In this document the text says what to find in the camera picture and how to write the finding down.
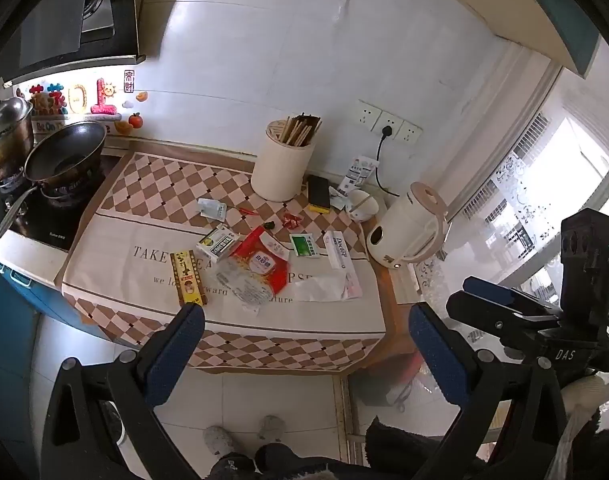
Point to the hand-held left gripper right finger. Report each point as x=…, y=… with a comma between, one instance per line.
x=434, y=355

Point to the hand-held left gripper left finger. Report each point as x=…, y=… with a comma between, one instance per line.
x=177, y=355

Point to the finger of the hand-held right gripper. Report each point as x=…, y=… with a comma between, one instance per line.
x=484, y=317
x=504, y=294

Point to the red chili pepper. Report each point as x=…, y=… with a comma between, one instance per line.
x=248, y=211

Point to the green white sachet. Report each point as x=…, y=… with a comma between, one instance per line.
x=304, y=246

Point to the yellow patterned box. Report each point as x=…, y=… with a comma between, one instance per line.
x=188, y=277

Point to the clear plastic wrapper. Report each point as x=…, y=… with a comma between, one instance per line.
x=239, y=285

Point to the grey slipper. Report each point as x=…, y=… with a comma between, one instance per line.
x=272, y=428
x=220, y=440

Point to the person's fuzzy black clothing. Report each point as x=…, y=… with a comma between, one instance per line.
x=414, y=452

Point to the cream electric kettle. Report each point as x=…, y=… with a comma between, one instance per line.
x=409, y=230

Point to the white green medicine box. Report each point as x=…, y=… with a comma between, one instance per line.
x=215, y=242

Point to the checkered brown tablecloth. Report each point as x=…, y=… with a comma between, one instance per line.
x=134, y=240

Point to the person's dark trouser leg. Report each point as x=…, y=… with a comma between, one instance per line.
x=232, y=467
x=289, y=462

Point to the red white plastic bag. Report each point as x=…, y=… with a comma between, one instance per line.
x=264, y=260

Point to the white pink toothpaste box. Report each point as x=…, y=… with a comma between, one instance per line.
x=340, y=260

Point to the small white sachet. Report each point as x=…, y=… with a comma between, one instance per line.
x=212, y=208

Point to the white bowl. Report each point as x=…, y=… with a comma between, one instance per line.
x=362, y=207

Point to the blue kitchen cabinet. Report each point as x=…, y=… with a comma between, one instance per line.
x=14, y=310

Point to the red candy wrapper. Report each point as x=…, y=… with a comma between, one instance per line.
x=292, y=219

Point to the yellow sponge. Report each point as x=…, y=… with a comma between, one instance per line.
x=320, y=208

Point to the white printed packet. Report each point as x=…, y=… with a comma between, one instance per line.
x=357, y=172

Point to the black gas stove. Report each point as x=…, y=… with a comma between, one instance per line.
x=39, y=220

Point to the black smartphone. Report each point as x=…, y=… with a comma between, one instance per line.
x=318, y=190

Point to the cream chopstick holder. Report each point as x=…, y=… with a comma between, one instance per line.
x=279, y=170

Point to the bundle of wooden chopsticks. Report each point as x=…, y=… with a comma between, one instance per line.
x=299, y=130

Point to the steel pot with lid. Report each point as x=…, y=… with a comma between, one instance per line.
x=4, y=130

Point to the black range hood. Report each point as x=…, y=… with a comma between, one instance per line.
x=44, y=20

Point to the white wall socket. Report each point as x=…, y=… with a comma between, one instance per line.
x=367, y=113
x=390, y=121
x=410, y=134

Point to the orange fruit wall sticker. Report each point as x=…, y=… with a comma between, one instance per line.
x=135, y=120

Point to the teal wall cabinet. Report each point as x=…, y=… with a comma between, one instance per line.
x=559, y=5

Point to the colourful festive wall sticker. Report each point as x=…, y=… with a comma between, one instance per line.
x=74, y=100

